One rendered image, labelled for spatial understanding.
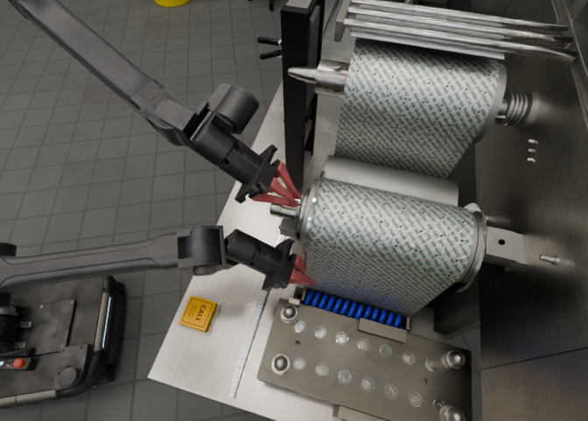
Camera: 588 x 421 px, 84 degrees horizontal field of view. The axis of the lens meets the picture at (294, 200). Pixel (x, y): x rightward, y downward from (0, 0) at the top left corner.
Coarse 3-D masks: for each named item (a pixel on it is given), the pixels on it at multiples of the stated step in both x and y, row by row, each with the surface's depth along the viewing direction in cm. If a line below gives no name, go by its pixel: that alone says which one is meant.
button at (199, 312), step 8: (192, 296) 82; (192, 304) 81; (200, 304) 81; (208, 304) 81; (216, 304) 81; (184, 312) 80; (192, 312) 80; (200, 312) 80; (208, 312) 80; (184, 320) 79; (192, 320) 79; (200, 320) 79; (208, 320) 79; (200, 328) 78; (208, 328) 80
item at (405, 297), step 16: (320, 272) 63; (336, 272) 61; (352, 272) 59; (368, 272) 57; (304, 288) 73; (320, 288) 70; (336, 288) 68; (352, 288) 65; (368, 288) 63; (384, 288) 61; (400, 288) 59; (416, 288) 57; (432, 288) 55; (368, 304) 70; (384, 304) 68; (400, 304) 65; (416, 304) 63
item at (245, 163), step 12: (240, 144) 53; (228, 156) 52; (240, 156) 52; (252, 156) 54; (264, 156) 56; (228, 168) 53; (240, 168) 53; (252, 168) 53; (264, 168) 54; (240, 180) 55; (252, 180) 53; (240, 192) 55; (252, 192) 52
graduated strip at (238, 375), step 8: (280, 240) 93; (264, 296) 84; (264, 304) 83; (256, 312) 82; (256, 320) 81; (256, 328) 80; (248, 336) 79; (248, 344) 78; (248, 352) 77; (240, 360) 76; (240, 368) 75; (240, 376) 74; (232, 384) 74; (240, 384) 74; (232, 392) 73
